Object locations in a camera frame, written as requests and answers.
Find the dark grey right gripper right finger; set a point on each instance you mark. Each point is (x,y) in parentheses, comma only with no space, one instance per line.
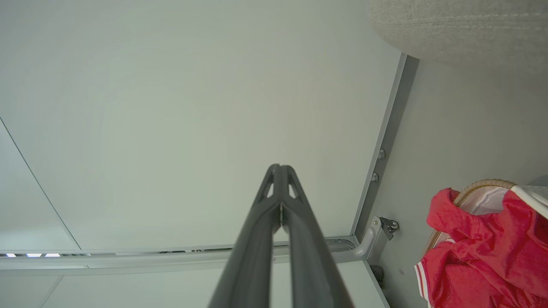
(312,265)

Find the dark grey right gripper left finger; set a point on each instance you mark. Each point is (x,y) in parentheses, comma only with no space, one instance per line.
(252,256)

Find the red garment with white trim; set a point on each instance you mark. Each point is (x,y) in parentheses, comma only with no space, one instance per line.
(462,282)
(492,231)

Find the grey curved partition foot tube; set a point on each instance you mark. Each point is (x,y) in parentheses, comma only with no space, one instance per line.
(368,244)

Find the wicker laundry basket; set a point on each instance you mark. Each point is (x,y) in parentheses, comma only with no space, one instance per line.
(483,184)

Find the black caster bracket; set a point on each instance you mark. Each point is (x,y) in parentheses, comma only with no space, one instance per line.
(388,226)

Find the grey metal partition base rail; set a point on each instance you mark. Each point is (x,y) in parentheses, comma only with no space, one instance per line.
(389,128)

